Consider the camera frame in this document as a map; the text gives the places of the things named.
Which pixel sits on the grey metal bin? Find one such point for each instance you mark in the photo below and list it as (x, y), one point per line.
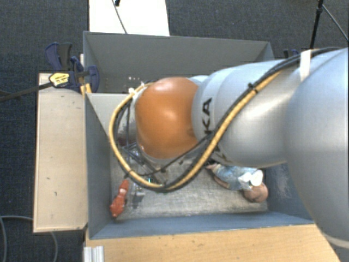
(174, 56)

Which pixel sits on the red-orange toy figure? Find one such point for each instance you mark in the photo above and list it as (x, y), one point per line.
(119, 199)

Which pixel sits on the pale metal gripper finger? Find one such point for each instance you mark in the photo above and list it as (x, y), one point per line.
(141, 194)
(134, 198)

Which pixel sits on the stuffed toy in blue clothes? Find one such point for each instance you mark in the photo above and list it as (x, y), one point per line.
(234, 177)

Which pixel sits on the pale wood flat board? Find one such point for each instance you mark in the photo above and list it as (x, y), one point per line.
(61, 151)

